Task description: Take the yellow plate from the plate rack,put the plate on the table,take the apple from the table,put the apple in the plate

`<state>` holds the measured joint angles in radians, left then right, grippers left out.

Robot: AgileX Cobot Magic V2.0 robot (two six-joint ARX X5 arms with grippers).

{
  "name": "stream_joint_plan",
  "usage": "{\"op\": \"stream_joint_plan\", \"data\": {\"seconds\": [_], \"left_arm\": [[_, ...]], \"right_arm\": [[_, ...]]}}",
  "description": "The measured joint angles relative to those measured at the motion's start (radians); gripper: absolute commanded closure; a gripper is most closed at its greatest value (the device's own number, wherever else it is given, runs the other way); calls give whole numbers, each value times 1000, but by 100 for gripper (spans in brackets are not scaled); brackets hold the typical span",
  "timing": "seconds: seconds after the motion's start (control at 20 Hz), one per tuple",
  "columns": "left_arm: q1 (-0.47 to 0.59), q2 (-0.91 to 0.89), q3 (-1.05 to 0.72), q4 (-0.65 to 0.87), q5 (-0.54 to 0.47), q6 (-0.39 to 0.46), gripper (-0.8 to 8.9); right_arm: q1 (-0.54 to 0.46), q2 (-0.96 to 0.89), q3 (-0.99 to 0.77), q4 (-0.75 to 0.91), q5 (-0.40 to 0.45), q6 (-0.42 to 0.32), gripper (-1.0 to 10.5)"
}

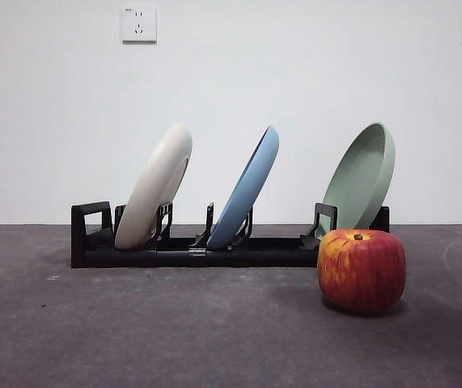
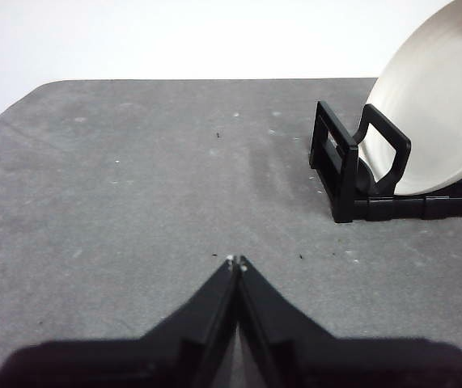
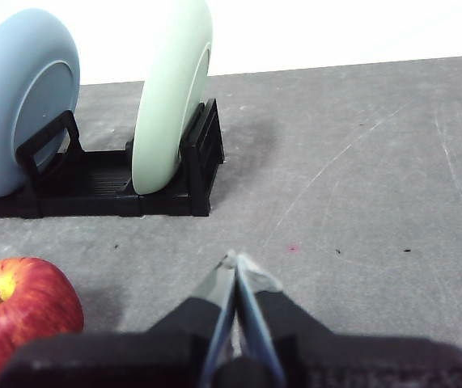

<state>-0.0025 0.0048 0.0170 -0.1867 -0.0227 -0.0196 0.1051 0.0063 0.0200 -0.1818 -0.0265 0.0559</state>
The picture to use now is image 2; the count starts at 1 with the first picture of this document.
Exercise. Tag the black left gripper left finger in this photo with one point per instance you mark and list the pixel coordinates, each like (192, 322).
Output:
(166, 355)

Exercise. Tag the black plate rack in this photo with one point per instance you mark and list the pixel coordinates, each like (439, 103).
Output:
(342, 174)

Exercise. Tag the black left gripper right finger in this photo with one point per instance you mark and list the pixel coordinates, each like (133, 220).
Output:
(315, 359)

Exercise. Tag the cream yellow plate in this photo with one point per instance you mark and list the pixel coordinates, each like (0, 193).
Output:
(437, 101)

